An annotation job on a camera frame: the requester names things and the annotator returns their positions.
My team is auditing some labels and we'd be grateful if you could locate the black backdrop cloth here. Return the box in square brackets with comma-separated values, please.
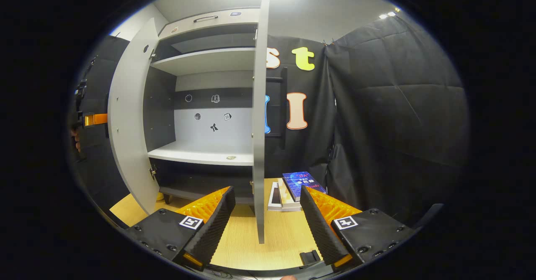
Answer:
[69, 14, 470, 227]

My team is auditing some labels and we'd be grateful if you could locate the grey cabinet shelf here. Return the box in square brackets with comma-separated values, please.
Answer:
[149, 47, 256, 77]
[147, 139, 255, 167]

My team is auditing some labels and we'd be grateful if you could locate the grey double-door shoe cabinet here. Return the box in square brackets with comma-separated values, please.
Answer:
[108, 0, 289, 245]

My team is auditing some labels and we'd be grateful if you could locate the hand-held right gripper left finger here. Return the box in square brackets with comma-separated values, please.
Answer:
[124, 186, 236, 271]

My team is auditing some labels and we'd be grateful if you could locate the grey shoe cabinet door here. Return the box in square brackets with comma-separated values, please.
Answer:
[108, 18, 161, 216]
[251, 0, 271, 245]

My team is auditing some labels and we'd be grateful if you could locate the black door handle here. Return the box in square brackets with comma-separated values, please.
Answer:
[265, 67, 289, 151]

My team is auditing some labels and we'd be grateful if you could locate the blue book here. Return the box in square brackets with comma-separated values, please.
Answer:
[282, 171, 327, 203]

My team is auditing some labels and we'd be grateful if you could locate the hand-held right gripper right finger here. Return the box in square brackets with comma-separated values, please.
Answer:
[300, 185, 419, 270]

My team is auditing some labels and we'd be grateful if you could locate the flat white box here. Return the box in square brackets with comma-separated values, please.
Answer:
[268, 182, 283, 212]

